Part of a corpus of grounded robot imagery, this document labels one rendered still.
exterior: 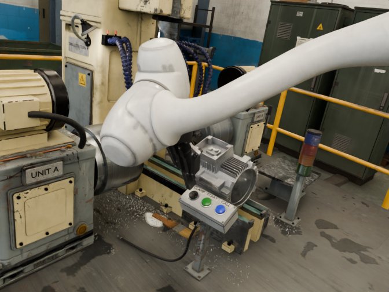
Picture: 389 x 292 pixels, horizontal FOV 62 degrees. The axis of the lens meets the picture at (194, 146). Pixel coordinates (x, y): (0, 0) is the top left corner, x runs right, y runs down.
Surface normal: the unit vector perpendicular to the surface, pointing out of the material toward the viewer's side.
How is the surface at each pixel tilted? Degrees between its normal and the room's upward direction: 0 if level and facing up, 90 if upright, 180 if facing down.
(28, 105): 90
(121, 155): 118
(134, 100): 30
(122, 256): 0
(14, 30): 90
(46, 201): 90
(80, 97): 90
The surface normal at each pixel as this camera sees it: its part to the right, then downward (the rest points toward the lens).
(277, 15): -0.73, 0.15
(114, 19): 0.76, 0.33
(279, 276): 0.15, -0.92
